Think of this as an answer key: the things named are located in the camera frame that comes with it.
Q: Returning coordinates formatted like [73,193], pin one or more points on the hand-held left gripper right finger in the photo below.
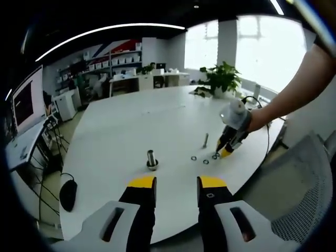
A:
[220,223]

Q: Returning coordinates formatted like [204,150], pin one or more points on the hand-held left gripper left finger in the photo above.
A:
[123,223]

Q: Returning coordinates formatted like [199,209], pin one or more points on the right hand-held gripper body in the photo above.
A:
[235,115]

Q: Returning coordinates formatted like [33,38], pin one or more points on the small steel threaded stud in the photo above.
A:
[205,140]

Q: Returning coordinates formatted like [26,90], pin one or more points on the steel washer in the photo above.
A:
[205,161]
[215,156]
[194,158]

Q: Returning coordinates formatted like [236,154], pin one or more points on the large steel threaded stud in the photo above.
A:
[152,161]

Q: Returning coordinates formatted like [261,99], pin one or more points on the white bottle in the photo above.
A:
[257,91]

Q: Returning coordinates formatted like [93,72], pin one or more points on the potted green plant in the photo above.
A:
[223,78]

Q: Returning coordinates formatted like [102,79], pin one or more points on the black computer mouse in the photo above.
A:
[68,195]

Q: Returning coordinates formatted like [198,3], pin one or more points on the grey mesh office chair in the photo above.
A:
[296,183]

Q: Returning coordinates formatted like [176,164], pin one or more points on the white low cabinet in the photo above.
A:
[168,78]

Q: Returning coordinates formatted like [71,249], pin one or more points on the small black monitor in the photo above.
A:
[160,65]

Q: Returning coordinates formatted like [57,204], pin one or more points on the small green plant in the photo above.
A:
[145,68]

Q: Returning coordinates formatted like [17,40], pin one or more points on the white table wooden legs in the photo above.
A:
[123,80]

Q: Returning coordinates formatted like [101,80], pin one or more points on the straight ceiling light strip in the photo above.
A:
[277,6]

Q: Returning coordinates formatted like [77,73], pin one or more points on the white computer desk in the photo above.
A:
[23,147]

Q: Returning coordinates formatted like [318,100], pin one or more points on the white box appliance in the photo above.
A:
[65,105]

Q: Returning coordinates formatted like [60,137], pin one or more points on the shelving unit with white bins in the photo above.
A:
[105,61]

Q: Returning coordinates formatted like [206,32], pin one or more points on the computer monitor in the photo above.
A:
[27,101]

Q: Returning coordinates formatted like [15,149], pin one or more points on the curved ceiling light strip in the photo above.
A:
[105,30]

